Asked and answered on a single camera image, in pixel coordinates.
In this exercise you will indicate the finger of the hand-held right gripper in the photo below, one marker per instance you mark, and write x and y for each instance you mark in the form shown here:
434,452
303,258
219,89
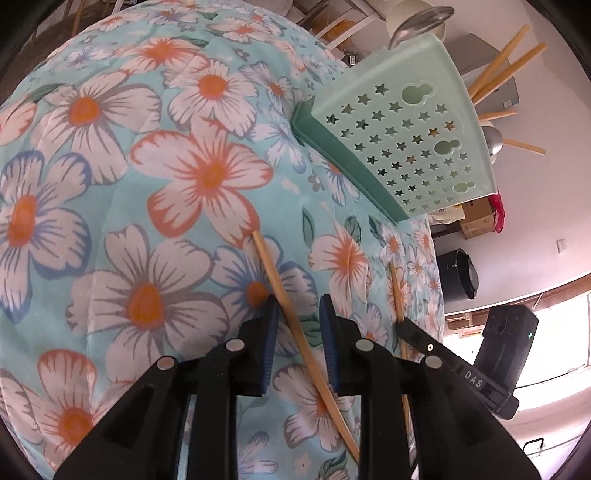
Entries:
415,336

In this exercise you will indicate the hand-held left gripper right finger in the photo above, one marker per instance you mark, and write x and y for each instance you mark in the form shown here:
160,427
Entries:
330,346

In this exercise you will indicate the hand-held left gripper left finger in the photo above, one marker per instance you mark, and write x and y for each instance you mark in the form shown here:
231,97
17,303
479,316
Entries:
270,350

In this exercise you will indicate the green plastic utensil holder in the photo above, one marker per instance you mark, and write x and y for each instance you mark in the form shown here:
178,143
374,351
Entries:
415,152

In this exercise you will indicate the large white plastic spoon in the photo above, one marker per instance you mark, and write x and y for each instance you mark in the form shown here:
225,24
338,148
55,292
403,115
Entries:
411,16

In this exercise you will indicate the black bin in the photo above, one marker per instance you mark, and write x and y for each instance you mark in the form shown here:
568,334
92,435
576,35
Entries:
457,274

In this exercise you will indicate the large cardboard box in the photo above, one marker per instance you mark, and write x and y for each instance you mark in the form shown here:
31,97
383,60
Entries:
478,219

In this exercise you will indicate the red cloth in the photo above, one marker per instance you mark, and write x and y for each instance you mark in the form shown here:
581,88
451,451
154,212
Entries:
498,212

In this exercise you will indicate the floral blanket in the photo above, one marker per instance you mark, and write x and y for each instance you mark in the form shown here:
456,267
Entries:
138,207

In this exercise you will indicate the grey refrigerator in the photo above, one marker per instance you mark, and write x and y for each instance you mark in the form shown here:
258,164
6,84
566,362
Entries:
503,90

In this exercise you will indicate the yellow bag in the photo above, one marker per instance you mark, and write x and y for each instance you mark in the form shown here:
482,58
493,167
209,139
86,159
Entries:
333,32

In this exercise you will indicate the white wall socket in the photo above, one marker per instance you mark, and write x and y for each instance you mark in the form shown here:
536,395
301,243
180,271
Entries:
561,246

